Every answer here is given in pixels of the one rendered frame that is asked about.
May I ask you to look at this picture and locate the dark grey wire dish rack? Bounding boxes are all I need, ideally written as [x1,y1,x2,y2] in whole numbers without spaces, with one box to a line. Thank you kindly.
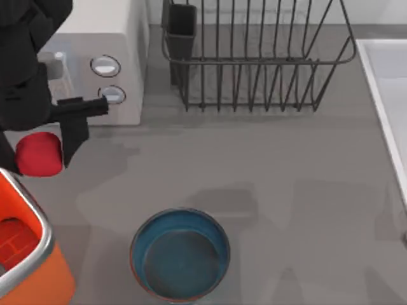
[161,0,357,113]

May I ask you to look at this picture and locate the orange bin with silver rim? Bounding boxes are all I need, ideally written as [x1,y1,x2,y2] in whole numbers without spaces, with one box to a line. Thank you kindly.
[0,167,78,305]

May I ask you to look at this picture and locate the red rounded block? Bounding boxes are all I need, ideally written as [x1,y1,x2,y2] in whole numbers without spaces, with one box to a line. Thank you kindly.
[15,132,64,177]

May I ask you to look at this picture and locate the blue bowl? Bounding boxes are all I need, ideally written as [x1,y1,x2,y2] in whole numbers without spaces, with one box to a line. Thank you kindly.
[129,207,231,303]

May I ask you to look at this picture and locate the dark grey utensil holder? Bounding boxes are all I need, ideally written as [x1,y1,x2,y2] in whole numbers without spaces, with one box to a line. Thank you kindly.
[162,3,198,86]

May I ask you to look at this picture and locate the smaller round microwave knob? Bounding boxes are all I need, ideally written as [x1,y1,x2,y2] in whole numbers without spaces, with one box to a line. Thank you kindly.
[98,85,127,105]

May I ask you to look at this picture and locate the larger round microwave knob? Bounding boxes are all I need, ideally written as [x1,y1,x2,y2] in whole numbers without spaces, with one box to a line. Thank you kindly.
[90,55,122,78]

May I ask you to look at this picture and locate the pale microwave oven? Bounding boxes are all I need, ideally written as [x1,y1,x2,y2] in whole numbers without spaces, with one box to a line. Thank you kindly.
[36,0,151,126]

